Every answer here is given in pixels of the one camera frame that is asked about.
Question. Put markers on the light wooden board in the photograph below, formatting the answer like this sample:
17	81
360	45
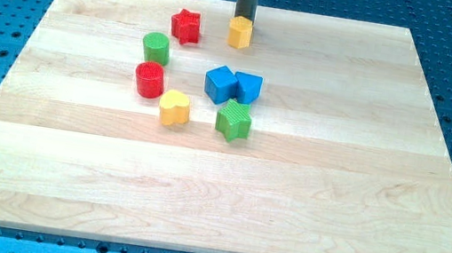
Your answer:
345	152

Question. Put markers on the blue pentagon block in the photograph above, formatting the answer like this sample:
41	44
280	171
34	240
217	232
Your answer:
248	88

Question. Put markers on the yellow heart block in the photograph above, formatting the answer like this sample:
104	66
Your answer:
174	108

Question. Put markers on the red cylinder block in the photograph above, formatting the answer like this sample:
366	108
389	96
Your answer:
150	79

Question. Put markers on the red star block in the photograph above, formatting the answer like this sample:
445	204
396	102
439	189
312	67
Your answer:
186	25

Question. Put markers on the blue cube block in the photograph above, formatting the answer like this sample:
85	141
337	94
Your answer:
220	84

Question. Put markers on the green cylinder block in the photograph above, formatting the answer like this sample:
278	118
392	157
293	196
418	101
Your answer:
156	48

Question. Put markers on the yellow hexagon block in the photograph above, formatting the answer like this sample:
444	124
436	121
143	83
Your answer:
239	33

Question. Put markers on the green star block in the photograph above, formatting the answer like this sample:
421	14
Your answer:
233	120

